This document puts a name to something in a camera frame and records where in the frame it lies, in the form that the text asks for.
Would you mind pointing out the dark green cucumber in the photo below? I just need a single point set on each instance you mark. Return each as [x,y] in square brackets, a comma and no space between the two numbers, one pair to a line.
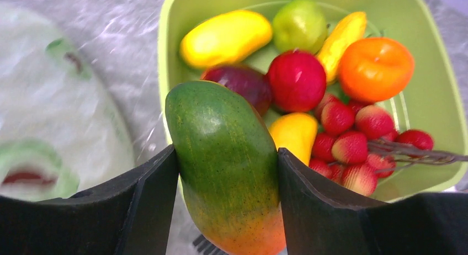
[228,168]

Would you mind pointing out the red apple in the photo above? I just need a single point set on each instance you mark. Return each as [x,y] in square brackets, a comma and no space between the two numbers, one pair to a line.
[298,81]

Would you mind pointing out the yellow mango front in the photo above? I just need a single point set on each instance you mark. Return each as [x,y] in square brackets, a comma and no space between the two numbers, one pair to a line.
[296,132]

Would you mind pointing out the green plastic basket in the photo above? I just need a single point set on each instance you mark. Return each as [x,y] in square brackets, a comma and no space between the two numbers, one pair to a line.
[430,101]

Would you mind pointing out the orange fruit in basket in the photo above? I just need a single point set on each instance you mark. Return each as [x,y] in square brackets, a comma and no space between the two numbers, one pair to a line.
[375,69]

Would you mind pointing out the yellow mango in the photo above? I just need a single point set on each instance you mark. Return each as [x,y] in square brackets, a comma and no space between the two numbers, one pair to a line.
[296,132]
[226,38]

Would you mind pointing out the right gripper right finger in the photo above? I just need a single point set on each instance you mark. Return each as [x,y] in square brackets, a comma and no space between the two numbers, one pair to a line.
[323,217]

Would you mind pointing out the light green plastic bag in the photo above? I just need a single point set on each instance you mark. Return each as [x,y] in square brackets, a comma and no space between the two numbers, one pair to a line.
[61,132]

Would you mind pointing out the green apple in basket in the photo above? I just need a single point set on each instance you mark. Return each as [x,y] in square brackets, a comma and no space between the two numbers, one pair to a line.
[300,24]

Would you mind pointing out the yellow banana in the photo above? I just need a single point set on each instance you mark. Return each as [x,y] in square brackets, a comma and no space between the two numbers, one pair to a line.
[348,30]

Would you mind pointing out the yellow mango left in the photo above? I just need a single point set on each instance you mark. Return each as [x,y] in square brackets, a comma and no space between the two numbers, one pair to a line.
[226,38]

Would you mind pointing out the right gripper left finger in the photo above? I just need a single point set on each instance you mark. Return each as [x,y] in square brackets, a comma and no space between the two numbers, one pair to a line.
[129,214]

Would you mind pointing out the dark purple mangosteen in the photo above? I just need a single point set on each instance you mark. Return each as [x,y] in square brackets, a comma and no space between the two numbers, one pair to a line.
[244,80]

